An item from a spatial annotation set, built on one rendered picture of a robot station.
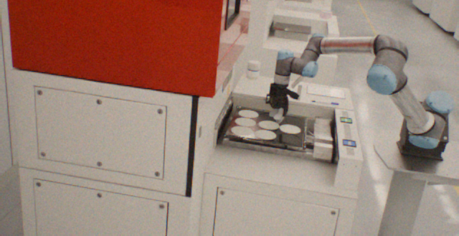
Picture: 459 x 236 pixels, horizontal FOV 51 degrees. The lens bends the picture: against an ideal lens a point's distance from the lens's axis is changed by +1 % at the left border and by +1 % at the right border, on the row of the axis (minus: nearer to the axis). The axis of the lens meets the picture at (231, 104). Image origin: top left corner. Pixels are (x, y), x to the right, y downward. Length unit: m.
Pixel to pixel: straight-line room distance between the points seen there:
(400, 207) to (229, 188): 0.96
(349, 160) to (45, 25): 1.24
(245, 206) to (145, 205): 0.42
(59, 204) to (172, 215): 0.46
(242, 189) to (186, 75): 0.60
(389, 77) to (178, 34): 0.81
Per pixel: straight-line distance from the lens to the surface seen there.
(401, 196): 2.55
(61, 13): 1.74
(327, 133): 2.36
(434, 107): 2.24
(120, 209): 1.94
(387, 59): 1.92
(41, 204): 2.09
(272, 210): 2.02
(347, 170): 1.99
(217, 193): 2.03
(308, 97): 2.54
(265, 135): 2.17
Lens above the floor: 1.80
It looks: 21 degrees down
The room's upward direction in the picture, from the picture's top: 6 degrees clockwise
